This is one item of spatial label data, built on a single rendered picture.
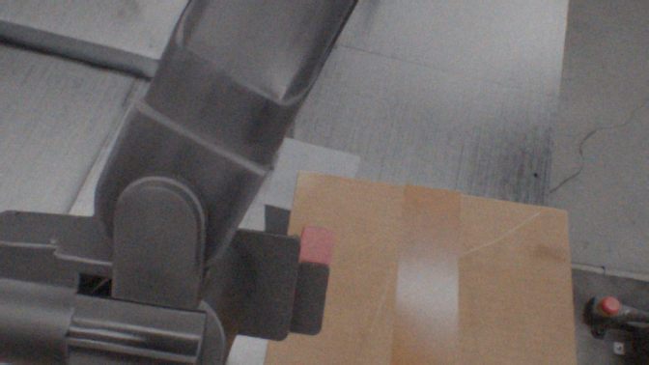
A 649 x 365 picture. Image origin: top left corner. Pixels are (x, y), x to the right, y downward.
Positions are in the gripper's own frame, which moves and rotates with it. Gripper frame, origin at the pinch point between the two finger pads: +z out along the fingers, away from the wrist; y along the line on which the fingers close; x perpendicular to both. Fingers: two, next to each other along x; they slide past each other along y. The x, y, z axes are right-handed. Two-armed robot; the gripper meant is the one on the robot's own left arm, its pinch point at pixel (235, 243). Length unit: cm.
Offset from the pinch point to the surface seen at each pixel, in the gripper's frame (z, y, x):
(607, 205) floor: 144, -84, 11
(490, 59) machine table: 61, -28, -19
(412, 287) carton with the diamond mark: 5.0, -14.0, 2.8
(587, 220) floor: 140, -78, 16
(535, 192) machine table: 46, -34, -1
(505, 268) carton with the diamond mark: 6.9, -21.6, 0.6
